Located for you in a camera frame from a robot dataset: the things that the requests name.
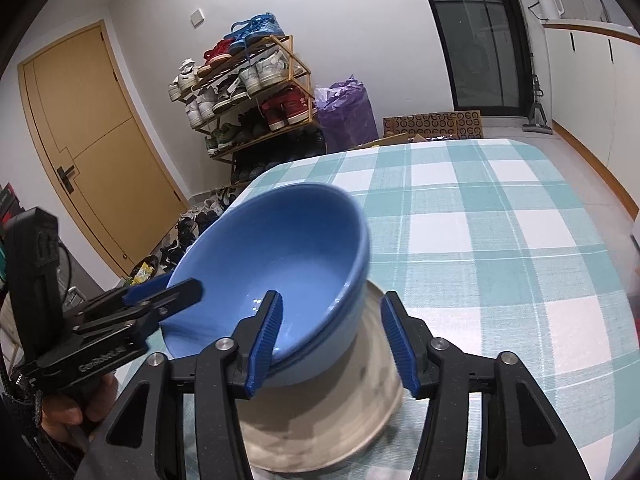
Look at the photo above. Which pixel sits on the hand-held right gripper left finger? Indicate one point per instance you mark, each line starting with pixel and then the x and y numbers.
pixel 265 342

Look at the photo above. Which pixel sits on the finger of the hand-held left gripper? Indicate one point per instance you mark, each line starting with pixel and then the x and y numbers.
pixel 135 327
pixel 150 292

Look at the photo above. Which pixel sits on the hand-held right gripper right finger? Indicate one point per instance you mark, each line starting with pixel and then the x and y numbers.
pixel 395 342

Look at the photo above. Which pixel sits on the blue bowl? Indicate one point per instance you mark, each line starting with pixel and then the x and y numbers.
pixel 330 345
pixel 280 255

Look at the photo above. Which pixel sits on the large cream plate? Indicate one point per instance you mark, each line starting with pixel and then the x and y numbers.
pixel 360 400

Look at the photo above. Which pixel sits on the person's left hand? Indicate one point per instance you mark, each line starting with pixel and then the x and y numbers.
pixel 60 417

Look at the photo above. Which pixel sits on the yellow wrappers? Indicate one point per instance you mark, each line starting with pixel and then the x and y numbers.
pixel 143 272

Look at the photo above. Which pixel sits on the scattered pile of shoes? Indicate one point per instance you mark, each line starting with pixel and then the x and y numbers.
pixel 200 220

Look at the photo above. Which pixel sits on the teal checkered tablecloth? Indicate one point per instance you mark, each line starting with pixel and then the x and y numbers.
pixel 475 260

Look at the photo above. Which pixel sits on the yellow wooden door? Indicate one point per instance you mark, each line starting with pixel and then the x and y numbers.
pixel 100 150

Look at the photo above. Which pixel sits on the open brown cardboard box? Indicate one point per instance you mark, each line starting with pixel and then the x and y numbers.
pixel 395 139

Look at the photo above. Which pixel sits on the purple plastic bag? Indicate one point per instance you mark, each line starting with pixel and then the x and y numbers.
pixel 347 115

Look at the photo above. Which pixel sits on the shoe rack with shoes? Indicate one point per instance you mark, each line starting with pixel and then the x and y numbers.
pixel 270 70

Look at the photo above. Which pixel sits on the floor mop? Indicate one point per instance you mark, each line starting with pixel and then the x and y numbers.
pixel 537 110

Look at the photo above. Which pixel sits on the wooden shoe rack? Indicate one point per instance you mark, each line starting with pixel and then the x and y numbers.
pixel 295 60

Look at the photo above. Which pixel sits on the black framed glass door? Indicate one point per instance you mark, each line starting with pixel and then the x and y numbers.
pixel 475 40

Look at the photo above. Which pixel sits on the white kitchen counter cabinets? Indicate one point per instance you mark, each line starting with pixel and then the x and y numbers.
pixel 590 85

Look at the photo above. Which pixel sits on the white electric kettle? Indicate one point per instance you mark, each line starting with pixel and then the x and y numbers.
pixel 549 5

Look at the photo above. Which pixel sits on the chrome faucet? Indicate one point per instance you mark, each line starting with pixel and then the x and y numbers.
pixel 602 5

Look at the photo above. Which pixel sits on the white light switch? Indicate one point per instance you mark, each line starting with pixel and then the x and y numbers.
pixel 197 17

